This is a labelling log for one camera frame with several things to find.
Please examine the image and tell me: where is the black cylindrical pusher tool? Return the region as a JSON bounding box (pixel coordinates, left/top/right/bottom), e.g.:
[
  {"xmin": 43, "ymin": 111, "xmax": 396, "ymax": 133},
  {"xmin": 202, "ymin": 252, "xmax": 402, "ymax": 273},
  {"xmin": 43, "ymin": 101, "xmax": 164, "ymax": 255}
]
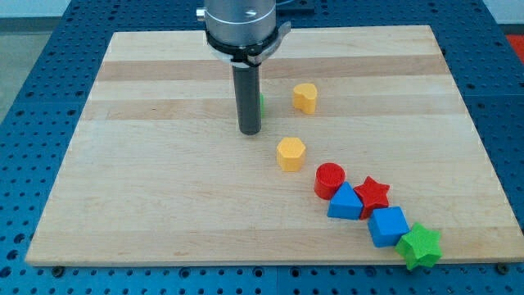
[{"xmin": 233, "ymin": 66, "xmax": 261, "ymax": 135}]

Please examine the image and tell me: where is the yellow hexagon block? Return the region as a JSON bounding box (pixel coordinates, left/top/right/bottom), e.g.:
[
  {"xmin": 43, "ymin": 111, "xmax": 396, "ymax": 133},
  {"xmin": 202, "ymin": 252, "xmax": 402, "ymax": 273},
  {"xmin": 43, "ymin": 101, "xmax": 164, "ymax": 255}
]
[{"xmin": 276, "ymin": 137, "xmax": 306, "ymax": 172}]

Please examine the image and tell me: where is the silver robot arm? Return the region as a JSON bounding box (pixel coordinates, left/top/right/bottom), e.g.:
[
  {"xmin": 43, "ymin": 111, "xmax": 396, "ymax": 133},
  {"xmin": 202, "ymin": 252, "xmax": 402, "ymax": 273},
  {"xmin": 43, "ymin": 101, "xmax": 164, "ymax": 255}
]
[{"xmin": 196, "ymin": 0, "xmax": 291, "ymax": 135}]

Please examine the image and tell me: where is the green circle block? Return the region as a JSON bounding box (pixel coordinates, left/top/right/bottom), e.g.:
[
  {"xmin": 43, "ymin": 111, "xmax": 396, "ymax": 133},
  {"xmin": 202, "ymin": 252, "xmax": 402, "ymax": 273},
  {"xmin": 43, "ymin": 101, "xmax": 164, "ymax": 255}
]
[{"xmin": 260, "ymin": 93, "xmax": 264, "ymax": 118}]

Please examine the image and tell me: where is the yellow heart block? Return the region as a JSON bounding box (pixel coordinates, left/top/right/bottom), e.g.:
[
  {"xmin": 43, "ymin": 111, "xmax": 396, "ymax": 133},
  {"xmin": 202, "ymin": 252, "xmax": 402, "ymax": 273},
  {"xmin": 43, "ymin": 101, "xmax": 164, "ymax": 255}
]
[{"xmin": 292, "ymin": 83, "xmax": 318, "ymax": 115}]

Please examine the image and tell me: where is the red cylinder block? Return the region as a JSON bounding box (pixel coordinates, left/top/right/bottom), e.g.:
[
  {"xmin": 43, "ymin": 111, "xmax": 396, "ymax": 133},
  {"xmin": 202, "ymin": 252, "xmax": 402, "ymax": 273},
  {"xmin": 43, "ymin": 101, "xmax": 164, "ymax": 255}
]
[{"xmin": 314, "ymin": 162, "xmax": 346, "ymax": 200}]

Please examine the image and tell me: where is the wooden board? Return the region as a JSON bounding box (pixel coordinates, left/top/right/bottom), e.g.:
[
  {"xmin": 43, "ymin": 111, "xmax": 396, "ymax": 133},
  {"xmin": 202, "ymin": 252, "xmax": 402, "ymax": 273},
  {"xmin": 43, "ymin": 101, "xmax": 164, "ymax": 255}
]
[{"xmin": 25, "ymin": 25, "xmax": 523, "ymax": 267}]

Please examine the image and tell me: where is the blue triangle block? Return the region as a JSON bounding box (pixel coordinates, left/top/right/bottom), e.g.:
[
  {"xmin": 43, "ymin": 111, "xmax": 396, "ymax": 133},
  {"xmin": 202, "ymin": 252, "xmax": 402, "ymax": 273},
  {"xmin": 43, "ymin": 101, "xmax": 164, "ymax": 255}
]
[{"xmin": 327, "ymin": 181, "xmax": 364, "ymax": 220}]

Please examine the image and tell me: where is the red star block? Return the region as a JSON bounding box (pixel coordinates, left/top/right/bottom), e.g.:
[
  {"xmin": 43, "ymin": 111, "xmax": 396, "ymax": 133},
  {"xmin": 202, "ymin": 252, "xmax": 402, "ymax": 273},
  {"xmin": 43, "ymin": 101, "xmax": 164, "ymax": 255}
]
[{"xmin": 354, "ymin": 176, "xmax": 390, "ymax": 220}]

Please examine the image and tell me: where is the blue cube block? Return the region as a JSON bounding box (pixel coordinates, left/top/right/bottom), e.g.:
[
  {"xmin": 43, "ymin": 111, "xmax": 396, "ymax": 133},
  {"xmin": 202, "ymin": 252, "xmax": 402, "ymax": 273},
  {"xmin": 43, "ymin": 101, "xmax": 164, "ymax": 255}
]
[{"xmin": 368, "ymin": 206, "xmax": 410, "ymax": 247}]

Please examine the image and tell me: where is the green star block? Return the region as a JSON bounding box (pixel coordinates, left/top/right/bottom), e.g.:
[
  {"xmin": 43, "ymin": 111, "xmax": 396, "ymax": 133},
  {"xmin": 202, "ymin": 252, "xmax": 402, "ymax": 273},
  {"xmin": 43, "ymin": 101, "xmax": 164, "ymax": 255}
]
[{"xmin": 395, "ymin": 223, "xmax": 443, "ymax": 270}]

